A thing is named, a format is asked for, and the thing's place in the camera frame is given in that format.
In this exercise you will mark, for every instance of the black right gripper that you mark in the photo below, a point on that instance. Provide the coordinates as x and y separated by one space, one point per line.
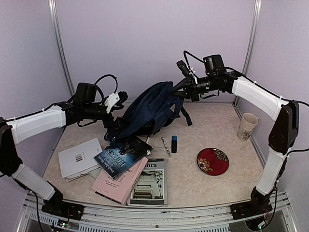
190 89

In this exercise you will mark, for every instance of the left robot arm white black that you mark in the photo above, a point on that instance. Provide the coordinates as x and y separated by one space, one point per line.
88 102

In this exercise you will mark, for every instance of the aluminium corner post left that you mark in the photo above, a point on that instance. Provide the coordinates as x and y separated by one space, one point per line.
59 44

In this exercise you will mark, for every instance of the white barcode book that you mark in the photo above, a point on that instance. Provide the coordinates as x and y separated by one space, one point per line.
79 158

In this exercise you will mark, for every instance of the black marker blue cap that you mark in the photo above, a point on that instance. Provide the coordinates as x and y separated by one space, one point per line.
174 142

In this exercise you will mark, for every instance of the red floral plate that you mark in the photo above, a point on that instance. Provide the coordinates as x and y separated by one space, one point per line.
212 161

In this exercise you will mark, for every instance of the aluminium front rail frame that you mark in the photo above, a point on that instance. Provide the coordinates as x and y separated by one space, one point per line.
214 218

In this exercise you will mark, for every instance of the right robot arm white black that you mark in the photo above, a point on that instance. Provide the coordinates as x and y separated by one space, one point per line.
284 113

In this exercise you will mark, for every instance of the aluminium corner post right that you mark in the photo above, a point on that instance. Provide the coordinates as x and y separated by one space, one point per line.
252 36

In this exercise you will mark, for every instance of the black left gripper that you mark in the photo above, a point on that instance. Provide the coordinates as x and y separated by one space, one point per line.
113 126

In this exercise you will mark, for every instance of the dark blue wuthering heights book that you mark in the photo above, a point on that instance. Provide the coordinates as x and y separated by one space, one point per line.
121 155

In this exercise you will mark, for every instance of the navy blue student backpack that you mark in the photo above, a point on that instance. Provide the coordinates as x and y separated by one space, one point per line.
152 110

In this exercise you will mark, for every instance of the pink warm chord book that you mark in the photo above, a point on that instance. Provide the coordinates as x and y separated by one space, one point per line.
120 188

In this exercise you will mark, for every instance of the pale green thin book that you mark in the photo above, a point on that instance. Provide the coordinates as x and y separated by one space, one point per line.
82 173

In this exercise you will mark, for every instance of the grey ianra book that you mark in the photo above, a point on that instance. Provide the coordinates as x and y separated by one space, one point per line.
150 189

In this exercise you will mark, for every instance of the aluminium corner post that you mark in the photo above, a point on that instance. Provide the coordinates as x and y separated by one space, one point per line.
252 36
59 44

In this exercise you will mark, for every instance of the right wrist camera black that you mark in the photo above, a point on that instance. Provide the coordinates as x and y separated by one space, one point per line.
188 74

